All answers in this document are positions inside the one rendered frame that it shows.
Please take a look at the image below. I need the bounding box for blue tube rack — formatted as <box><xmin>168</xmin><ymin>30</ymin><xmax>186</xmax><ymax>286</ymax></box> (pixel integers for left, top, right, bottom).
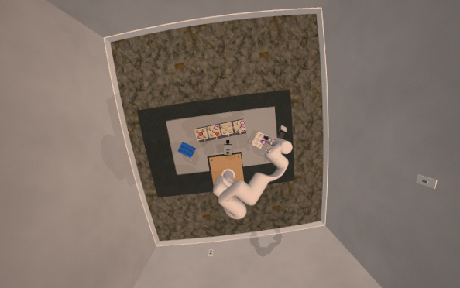
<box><xmin>178</xmin><ymin>142</ymin><xmax>196</xmax><ymax>158</ymax></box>

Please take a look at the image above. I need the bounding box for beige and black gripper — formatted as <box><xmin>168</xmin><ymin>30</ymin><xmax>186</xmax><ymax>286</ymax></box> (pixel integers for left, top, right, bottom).
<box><xmin>263</xmin><ymin>136</ymin><xmax>275</xmax><ymax>146</ymax></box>

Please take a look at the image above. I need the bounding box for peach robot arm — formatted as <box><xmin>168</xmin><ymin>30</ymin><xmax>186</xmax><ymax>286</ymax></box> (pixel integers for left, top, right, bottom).
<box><xmin>213</xmin><ymin>125</ymin><xmax>293</xmax><ymax>219</ymax></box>

